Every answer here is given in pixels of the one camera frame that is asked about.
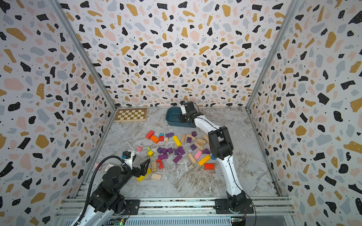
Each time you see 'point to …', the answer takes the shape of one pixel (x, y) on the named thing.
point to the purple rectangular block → (176, 159)
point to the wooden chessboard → (131, 115)
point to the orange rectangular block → (154, 139)
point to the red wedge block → (209, 166)
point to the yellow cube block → (150, 153)
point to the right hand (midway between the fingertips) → (181, 116)
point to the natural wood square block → (156, 176)
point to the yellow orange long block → (203, 160)
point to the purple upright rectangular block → (181, 150)
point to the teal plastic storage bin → (172, 117)
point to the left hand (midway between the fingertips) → (144, 158)
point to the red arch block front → (161, 166)
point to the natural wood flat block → (201, 141)
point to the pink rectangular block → (198, 154)
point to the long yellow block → (176, 141)
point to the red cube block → (161, 138)
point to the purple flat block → (169, 134)
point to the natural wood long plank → (192, 157)
